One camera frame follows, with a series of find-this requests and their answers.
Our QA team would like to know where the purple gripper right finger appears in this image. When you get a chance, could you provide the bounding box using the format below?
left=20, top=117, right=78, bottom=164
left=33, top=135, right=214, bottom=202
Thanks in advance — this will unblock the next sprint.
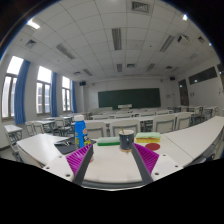
left=132, top=143, right=159, bottom=185

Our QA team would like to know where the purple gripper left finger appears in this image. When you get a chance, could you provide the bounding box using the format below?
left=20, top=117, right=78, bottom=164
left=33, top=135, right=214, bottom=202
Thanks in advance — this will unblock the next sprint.
left=66, top=144, right=93, bottom=185

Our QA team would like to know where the red round coaster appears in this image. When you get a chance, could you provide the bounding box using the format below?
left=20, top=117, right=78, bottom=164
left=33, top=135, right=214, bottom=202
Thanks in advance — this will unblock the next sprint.
left=145, top=143, right=160, bottom=151

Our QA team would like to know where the black mat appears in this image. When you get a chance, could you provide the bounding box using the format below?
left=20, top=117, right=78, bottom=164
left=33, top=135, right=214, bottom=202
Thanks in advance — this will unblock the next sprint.
left=54, top=136, right=98, bottom=156

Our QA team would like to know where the yellow green sponge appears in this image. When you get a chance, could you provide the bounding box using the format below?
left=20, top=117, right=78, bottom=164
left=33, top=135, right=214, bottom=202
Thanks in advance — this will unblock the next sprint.
left=136, top=132, right=161, bottom=143

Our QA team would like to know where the dark blue cup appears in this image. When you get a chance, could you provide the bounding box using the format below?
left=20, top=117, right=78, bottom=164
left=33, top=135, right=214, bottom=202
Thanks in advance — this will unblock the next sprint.
left=119, top=130, right=134, bottom=152

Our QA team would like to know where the blue plastic bottle white cap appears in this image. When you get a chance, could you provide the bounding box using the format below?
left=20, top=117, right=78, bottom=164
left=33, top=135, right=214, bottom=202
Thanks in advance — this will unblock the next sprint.
left=74, top=115, right=91, bottom=149

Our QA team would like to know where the white chair left centre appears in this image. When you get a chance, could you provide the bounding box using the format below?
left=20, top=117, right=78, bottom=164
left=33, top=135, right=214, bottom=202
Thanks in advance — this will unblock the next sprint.
left=86, top=122, right=107, bottom=139

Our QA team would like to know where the white chair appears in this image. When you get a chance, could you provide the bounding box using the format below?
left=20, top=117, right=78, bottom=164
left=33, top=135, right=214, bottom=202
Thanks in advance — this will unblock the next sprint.
left=109, top=119, right=140, bottom=137
left=86, top=122, right=107, bottom=139
left=152, top=114, right=176, bottom=133

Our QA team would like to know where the white chair right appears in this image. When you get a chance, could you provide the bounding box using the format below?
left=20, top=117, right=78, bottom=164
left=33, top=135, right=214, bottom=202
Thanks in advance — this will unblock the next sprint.
left=152, top=114, right=176, bottom=133

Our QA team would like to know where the white desk left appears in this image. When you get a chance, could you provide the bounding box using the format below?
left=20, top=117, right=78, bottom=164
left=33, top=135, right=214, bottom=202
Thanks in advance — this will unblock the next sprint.
left=16, top=134, right=66, bottom=168

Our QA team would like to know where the white desk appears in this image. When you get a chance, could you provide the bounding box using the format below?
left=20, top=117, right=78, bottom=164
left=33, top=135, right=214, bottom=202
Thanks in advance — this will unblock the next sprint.
left=165, top=116, right=224, bottom=167
left=16, top=134, right=66, bottom=168

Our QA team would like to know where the white desk right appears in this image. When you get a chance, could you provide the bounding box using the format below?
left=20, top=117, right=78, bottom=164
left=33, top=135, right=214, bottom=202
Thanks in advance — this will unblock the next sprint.
left=165, top=116, right=224, bottom=167

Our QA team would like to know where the green chalkboard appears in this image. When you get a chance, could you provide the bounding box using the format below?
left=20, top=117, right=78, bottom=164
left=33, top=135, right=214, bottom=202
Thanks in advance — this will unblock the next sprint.
left=98, top=88, right=161, bottom=109

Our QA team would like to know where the blue curtain middle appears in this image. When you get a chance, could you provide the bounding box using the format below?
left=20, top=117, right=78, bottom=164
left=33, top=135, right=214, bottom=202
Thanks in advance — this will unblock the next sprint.
left=50, top=72, right=58, bottom=117

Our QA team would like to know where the blue curtain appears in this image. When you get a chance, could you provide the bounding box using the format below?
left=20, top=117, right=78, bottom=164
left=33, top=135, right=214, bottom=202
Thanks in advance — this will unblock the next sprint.
left=14, top=60, right=30, bottom=124
left=50, top=72, right=58, bottom=117

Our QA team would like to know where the blue curtain left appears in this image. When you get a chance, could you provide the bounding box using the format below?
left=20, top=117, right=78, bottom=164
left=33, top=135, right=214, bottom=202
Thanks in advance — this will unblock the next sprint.
left=14, top=60, right=30, bottom=124

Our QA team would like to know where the ceiling projector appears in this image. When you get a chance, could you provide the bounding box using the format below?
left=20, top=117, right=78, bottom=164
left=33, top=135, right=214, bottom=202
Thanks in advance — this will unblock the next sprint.
left=177, top=35, right=191, bottom=44

